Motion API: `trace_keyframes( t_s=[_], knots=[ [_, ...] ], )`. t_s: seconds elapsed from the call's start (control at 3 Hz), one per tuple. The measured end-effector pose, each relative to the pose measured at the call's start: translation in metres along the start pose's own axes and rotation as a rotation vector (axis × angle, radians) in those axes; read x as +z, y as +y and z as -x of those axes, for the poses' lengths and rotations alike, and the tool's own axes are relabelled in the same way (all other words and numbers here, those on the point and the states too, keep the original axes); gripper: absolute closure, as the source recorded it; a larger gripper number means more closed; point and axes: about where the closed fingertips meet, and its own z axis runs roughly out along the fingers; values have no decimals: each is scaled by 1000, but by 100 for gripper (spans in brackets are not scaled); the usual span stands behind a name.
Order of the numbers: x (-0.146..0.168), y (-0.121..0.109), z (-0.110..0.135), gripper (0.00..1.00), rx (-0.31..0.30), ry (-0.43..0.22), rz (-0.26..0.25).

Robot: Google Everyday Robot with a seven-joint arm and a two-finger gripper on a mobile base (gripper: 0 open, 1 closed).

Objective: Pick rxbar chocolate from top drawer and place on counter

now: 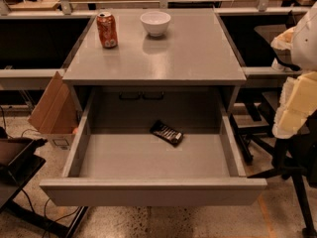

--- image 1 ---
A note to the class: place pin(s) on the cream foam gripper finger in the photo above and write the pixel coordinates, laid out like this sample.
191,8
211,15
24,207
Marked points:
297,101

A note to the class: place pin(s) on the black rxbar chocolate wrapper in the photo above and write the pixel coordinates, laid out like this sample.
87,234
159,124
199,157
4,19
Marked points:
166,133

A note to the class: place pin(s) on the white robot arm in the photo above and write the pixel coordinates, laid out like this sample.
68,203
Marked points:
301,40

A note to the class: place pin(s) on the grey cabinet counter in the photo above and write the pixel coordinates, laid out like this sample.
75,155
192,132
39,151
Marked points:
193,51

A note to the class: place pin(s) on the open grey top drawer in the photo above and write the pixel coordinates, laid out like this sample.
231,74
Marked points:
115,160

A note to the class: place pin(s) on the black office chair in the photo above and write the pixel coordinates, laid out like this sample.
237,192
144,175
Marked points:
295,158

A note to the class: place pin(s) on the white bowl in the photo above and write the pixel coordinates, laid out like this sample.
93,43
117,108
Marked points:
155,22

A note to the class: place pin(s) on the orange soda can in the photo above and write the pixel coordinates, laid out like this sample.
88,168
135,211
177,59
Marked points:
106,26

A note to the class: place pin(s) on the cardboard box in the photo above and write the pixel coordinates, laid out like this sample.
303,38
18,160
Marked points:
55,115

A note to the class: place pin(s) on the black tray stand left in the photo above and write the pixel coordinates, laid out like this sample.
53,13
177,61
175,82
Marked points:
18,164

